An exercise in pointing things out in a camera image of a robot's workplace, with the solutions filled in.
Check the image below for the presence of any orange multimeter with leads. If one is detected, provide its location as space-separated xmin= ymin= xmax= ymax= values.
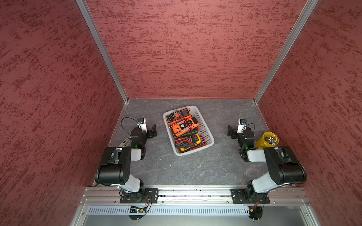
xmin=171 ymin=117 xmax=199 ymax=138

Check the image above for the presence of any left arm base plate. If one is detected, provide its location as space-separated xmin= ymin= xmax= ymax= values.
xmin=120 ymin=188 xmax=159 ymax=204

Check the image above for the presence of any yellow black multimeter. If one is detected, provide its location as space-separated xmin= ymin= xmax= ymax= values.
xmin=180 ymin=134 xmax=202 ymax=152

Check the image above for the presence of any black multimeter with red leads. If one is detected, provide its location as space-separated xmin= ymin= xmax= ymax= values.
xmin=174 ymin=136 xmax=193 ymax=149

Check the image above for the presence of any orange clamp meter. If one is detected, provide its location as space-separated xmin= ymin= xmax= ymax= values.
xmin=166 ymin=108 xmax=191 ymax=126

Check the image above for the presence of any white grey stapler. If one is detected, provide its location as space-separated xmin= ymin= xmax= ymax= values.
xmin=118 ymin=138 xmax=132 ymax=148

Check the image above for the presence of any yellow cup with batteries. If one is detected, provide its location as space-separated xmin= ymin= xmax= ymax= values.
xmin=256 ymin=132 xmax=280 ymax=148

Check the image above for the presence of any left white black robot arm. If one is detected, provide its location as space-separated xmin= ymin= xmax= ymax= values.
xmin=95 ymin=124 xmax=157 ymax=203

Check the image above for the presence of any green multimeter face down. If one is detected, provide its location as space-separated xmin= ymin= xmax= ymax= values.
xmin=188 ymin=128 xmax=199 ymax=136

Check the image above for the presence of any white plastic perforated basket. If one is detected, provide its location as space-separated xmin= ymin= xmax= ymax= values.
xmin=163 ymin=105 xmax=215 ymax=156

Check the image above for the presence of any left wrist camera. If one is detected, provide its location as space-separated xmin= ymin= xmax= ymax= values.
xmin=137 ymin=118 xmax=148 ymax=132

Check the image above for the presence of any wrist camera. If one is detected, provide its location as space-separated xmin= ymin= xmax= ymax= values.
xmin=137 ymin=118 xmax=148 ymax=132
xmin=237 ymin=119 xmax=247 ymax=134

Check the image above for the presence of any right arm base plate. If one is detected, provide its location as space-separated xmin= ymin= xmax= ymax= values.
xmin=230 ymin=189 xmax=270 ymax=204

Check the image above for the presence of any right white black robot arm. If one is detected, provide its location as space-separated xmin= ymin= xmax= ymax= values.
xmin=227 ymin=125 xmax=307 ymax=203

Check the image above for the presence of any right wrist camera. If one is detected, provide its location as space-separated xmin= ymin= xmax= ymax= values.
xmin=237 ymin=119 xmax=247 ymax=134

